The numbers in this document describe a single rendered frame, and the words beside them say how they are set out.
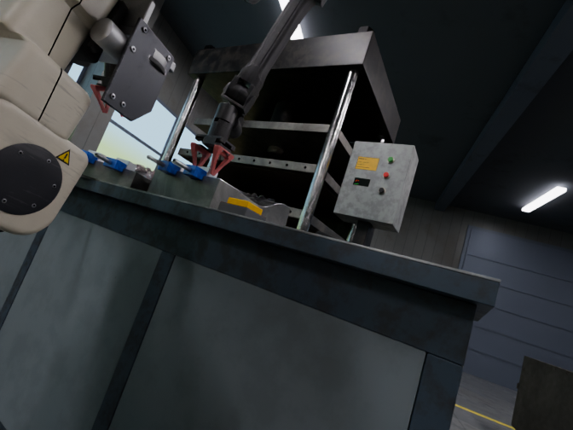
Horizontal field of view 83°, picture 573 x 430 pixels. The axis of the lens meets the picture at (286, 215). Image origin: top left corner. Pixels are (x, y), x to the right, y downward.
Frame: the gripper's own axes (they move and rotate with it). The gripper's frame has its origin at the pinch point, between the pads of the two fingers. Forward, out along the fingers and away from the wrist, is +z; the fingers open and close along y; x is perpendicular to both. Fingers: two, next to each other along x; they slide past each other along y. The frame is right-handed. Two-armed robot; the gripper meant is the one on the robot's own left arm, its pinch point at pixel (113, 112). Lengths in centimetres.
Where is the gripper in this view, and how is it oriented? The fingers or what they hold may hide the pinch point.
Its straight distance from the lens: 111.3
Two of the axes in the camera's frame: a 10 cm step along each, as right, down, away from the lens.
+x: -3.5, 1.9, -9.2
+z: -1.8, 9.5, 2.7
